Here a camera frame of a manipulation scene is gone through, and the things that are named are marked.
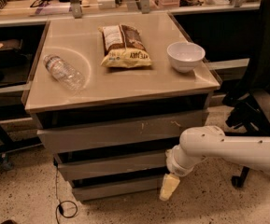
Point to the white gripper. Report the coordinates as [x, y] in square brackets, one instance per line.
[177, 168]

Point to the grey drawer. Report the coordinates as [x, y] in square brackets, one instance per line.
[120, 132]
[113, 166]
[117, 188]

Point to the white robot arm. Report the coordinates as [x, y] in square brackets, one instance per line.
[198, 143]

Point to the grey bottom drawer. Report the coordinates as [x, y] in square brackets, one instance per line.
[117, 188]

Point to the grey top drawer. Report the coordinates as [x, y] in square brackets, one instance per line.
[120, 132]

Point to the grey drawer cabinet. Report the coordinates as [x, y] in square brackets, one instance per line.
[114, 94]

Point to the black office chair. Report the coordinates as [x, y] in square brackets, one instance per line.
[250, 98]

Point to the white bowl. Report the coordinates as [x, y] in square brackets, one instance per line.
[185, 56]

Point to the yellow brown snack bag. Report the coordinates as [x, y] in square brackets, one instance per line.
[123, 47]

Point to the clear plastic water bottle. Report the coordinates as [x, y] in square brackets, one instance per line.
[64, 72]

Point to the black rolling table leg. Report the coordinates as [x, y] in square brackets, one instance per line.
[8, 145]

